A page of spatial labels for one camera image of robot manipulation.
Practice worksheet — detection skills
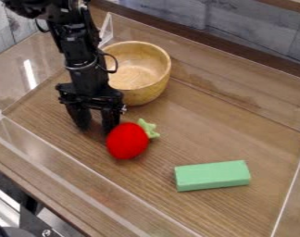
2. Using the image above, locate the red plush strawberry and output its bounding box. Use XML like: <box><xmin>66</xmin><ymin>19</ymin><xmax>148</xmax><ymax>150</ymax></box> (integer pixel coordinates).
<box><xmin>106</xmin><ymin>118</ymin><xmax>159</xmax><ymax>159</ymax></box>

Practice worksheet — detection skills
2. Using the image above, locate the clear acrylic triangular stand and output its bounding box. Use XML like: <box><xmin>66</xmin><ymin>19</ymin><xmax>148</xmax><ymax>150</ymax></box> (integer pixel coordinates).
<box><xmin>99</xmin><ymin>13</ymin><xmax>114</xmax><ymax>48</ymax></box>

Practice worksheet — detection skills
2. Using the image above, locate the wooden bowl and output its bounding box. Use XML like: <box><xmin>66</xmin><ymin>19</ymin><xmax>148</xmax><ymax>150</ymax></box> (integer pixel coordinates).
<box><xmin>103</xmin><ymin>41</ymin><xmax>171</xmax><ymax>106</ymax></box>

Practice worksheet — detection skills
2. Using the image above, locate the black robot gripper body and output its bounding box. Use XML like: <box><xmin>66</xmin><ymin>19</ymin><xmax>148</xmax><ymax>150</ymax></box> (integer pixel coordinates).
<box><xmin>56</xmin><ymin>59</ymin><xmax>124</xmax><ymax>113</ymax></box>

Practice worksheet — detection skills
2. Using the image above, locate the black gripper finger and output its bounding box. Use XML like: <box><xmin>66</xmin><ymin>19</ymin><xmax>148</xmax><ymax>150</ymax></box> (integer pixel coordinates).
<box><xmin>66</xmin><ymin>105</ymin><xmax>91</xmax><ymax>130</ymax></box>
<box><xmin>100</xmin><ymin>108</ymin><xmax>120</xmax><ymax>134</ymax></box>

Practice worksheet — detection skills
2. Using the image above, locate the clear acrylic tray wall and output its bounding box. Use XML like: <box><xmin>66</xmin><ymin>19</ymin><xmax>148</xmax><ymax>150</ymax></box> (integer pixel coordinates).
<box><xmin>0</xmin><ymin>113</ymin><xmax>201</xmax><ymax>237</ymax></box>

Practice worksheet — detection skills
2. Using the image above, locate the black metal bracket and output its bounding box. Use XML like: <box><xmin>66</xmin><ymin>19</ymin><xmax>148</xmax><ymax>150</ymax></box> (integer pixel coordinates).
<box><xmin>19</xmin><ymin>205</ymin><xmax>64</xmax><ymax>237</ymax></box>

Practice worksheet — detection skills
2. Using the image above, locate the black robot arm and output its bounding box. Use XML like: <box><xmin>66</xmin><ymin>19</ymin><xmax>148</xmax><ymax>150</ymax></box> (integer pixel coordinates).
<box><xmin>0</xmin><ymin>0</ymin><xmax>124</xmax><ymax>131</ymax></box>

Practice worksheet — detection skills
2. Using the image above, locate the green foam block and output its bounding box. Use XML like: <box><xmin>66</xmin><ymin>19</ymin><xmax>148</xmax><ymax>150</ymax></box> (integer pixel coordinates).
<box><xmin>175</xmin><ymin>160</ymin><xmax>251</xmax><ymax>192</ymax></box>

